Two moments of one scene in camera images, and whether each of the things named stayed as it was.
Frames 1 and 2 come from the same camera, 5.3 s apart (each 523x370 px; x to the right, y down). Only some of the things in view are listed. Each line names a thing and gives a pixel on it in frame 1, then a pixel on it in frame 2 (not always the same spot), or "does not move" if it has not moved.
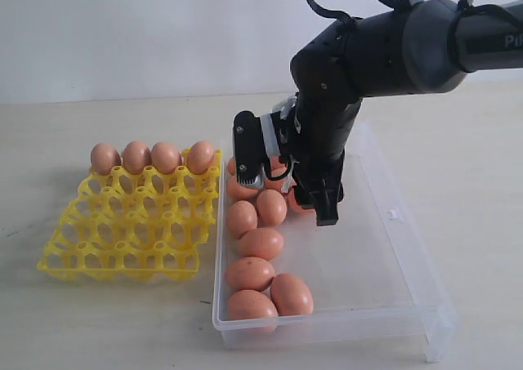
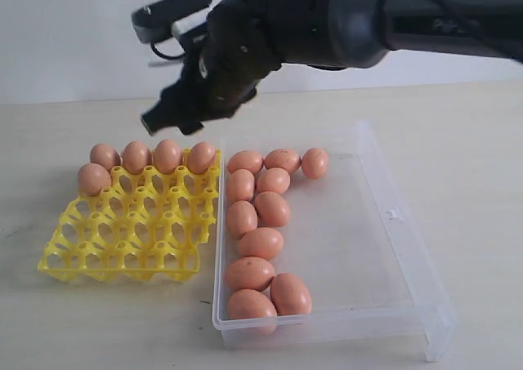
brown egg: x=104 y=158 does not move
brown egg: x=199 y=156 does not move
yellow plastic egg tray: x=147 y=227 does not move
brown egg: x=293 y=204 to x=92 y=178
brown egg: x=290 y=296 does not move
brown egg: x=165 y=157 does not move
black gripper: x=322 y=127 to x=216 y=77
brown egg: x=277 y=167 to x=273 y=180
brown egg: x=136 y=157 does not move
